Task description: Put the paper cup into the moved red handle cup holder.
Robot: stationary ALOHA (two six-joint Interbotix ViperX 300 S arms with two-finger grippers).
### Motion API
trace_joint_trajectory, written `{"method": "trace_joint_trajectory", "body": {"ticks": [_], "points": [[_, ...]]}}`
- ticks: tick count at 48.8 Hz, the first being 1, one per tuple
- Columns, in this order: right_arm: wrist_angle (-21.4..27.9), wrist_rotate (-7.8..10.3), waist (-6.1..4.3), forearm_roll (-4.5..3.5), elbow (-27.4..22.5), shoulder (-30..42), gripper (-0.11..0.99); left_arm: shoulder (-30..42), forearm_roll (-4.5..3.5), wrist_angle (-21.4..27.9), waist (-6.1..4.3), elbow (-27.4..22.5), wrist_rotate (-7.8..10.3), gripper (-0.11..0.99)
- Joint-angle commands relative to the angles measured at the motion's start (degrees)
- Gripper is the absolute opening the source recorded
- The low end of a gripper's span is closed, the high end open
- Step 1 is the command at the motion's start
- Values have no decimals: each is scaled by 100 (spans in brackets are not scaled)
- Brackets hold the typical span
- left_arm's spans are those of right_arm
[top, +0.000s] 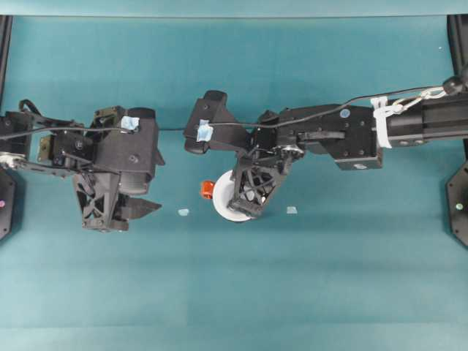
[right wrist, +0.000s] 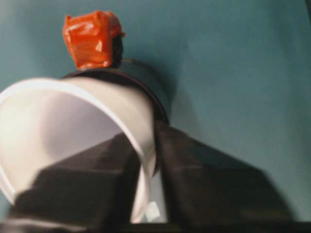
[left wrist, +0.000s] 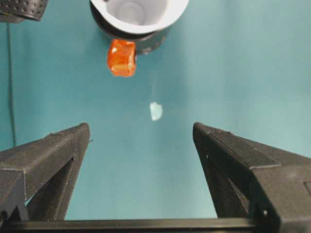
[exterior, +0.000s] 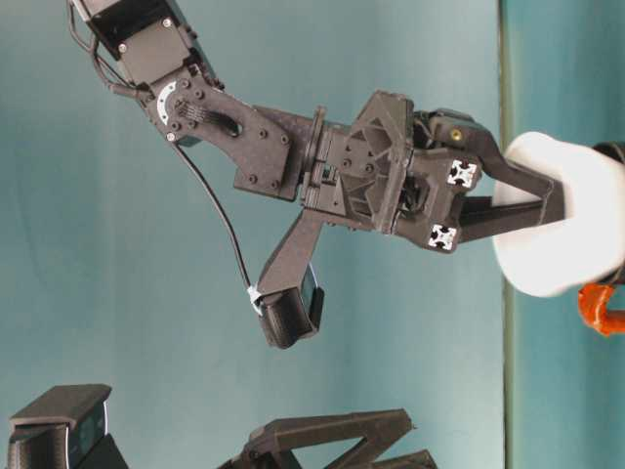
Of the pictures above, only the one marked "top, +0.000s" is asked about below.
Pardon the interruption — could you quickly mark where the white paper cup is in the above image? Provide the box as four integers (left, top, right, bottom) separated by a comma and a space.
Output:
213, 170, 257, 223

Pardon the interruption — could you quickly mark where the black cup holder red handle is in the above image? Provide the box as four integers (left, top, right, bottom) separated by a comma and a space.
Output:
200, 179, 220, 200

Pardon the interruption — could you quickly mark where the blue-green table cloth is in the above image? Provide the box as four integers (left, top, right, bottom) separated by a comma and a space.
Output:
0, 14, 468, 351

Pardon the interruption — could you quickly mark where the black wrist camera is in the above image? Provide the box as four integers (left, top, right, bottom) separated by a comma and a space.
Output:
97, 107, 159, 197
184, 90, 257, 156

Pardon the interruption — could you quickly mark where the thin black camera cable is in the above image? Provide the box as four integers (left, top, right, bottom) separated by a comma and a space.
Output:
0, 126, 136, 139
208, 86, 445, 129

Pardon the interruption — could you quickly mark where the black frame rail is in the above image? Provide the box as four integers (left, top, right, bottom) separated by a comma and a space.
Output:
0, 15, 14, 110
448, 15, 468, 74

